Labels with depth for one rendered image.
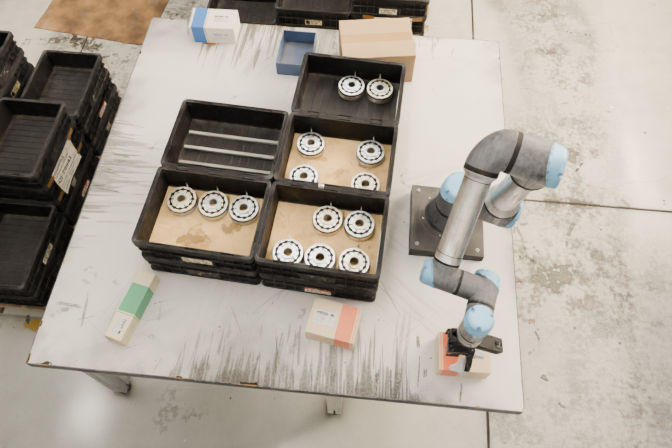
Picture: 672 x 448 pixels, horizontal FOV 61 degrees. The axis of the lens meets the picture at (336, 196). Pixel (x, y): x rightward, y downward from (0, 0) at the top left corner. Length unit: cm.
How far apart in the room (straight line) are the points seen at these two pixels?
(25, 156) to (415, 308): 182
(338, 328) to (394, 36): 124
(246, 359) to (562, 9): 308
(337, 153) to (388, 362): 76
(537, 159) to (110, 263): 147
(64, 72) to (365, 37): 160
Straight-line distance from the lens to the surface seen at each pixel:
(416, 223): 206
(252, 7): 350
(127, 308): 202
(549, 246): 303
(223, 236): 197
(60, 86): 321
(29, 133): 292
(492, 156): 152
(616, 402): 287
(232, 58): 262
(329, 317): 188
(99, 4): 418
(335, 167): 207
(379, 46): 242
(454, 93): 250
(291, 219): 196
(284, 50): 262
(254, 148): 214
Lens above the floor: 256
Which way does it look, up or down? 60 degrees down
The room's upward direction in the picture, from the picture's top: straight up
